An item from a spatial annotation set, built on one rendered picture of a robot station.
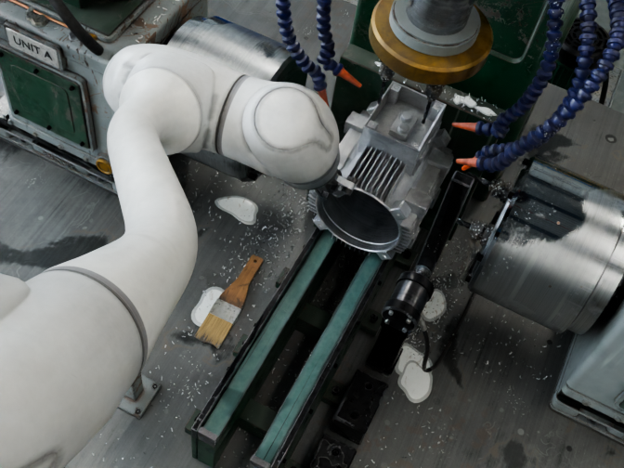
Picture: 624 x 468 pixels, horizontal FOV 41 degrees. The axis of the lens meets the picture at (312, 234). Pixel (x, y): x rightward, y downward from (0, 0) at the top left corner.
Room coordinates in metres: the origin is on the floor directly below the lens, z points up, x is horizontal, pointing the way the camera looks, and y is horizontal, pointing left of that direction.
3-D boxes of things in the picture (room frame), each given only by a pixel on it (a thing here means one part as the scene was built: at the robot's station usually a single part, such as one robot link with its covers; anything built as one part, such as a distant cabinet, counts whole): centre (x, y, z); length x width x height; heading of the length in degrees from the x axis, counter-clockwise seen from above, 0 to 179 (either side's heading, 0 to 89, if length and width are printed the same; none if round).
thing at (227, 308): (0.74, 0.12, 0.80); 0.21 x 0.05 x 0.01; 165
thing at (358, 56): (1.06, -0.15, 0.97); 0.30 x 0.11 x 0.34; 73
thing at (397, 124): (0.95, -0.11, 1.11); 0.12 x 0.11 x 0.07; 163
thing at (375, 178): (0.91, -0.10, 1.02); 0.20 x 0.19 x 0.19; 163
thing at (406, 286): (0.84, -0.26, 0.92); 0.45 x 0.13 x 0.24; 163
